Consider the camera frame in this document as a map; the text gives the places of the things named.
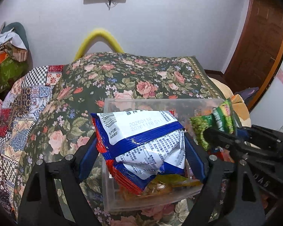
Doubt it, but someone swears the clear plastic storage box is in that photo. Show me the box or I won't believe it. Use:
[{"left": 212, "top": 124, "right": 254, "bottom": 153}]
[{"left": 95, "top": 98, "right": 222, "bottom": 212}]

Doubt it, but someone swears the green snack bag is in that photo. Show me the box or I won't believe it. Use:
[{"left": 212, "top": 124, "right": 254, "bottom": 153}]
[{"left": 190, "top": 98, "right": 237, "bottom": 151}]

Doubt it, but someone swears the yellow curved tube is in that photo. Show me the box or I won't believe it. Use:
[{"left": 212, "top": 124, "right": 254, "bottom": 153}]
[{"left": 74, "top": 28, "right": 124, "bottom": 61}]

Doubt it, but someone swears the patchwork quilt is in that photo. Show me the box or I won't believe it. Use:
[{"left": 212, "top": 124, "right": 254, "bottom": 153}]
[{"left": 0, "top": 65, "right": 63, "bottom": 215}]

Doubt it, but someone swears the pile of clothes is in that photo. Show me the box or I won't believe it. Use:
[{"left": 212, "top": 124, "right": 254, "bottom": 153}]
[{"left": 0, "top": 22, "right": 29, "bottom": 94}]

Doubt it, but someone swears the floral green bedspread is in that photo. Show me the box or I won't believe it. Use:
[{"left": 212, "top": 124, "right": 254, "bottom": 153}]
[{"left": 13, "top": 52, "right": 225, "bottom": 225}]

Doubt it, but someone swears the blue white snack bag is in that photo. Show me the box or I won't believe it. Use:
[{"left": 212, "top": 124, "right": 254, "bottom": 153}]
[{"left": 91, "top": 110, "right": 185, "bottom": 195}]

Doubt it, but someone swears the wooden door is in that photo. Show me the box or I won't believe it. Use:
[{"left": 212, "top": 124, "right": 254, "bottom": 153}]
[{"left": 224, "top": 0, "right": 283, "bottom": 111}]

